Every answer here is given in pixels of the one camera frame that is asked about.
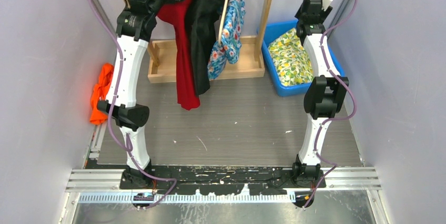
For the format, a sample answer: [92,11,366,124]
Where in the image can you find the red pleated skirt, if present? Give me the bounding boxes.
[157,0,200,110]

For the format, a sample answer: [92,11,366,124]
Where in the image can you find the lemon print skirt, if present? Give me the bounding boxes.
[268,28,313,87]

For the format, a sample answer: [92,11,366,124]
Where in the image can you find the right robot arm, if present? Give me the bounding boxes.
[291,0,349,188]

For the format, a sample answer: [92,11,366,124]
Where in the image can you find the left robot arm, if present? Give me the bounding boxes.
[97,0,185,189]

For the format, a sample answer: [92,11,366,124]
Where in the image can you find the black skirt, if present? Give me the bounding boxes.
[185,0,224,96]

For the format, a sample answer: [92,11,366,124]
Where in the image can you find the beige wooden hanger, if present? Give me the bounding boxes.
[217,0,229,45]

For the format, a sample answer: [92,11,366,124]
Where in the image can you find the blue floral skirt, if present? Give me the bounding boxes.
[207,0,246,80]

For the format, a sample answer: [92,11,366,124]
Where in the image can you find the blue plastic bin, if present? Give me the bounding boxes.
[261,21,327,97]

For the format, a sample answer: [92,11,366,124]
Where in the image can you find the wooden clothes rack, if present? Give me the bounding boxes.
[147,0,272,83]

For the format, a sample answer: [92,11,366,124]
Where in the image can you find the orange cloth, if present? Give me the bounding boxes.
[89,63,114,125]

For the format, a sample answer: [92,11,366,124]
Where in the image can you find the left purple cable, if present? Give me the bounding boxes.
[84,0,178,210]

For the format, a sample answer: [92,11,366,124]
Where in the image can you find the aluminium rail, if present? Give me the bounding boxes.
[66,166,381,204]

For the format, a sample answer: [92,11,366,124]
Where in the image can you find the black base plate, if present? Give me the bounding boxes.
[119,165,327,196]

